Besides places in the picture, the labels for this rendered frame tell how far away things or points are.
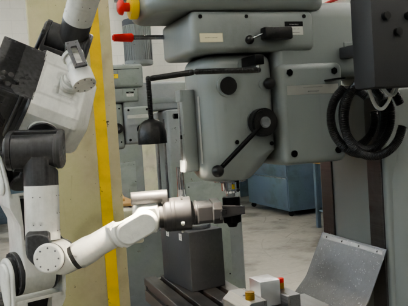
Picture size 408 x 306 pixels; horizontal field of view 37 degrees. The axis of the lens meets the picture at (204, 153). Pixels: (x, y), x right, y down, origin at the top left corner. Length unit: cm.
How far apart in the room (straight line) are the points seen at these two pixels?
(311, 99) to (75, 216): 194
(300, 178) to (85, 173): 601
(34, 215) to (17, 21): 913
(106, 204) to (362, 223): 181
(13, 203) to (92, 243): 47
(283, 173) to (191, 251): 708
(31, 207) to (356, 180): 89
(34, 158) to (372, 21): 89
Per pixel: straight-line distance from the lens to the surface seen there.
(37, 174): 162
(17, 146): 163
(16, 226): 205
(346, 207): 183
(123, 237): 157
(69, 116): 172
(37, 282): 206
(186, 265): 195
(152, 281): 211
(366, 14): 141
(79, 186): 325
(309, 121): 158
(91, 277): 334
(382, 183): 167
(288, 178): 887
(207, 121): 151
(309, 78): 159
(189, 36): 148
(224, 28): 150
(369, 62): 140
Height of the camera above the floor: 147
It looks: 3 degrees down
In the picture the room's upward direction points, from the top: 4 degrees counter-clockwise
